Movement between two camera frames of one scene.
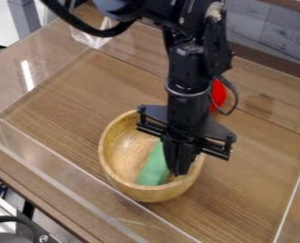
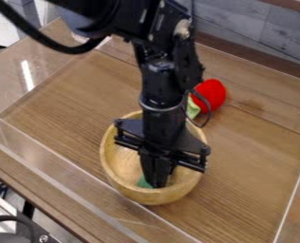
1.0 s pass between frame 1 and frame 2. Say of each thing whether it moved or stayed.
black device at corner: stayed
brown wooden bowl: stayed
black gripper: moved
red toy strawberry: stayed
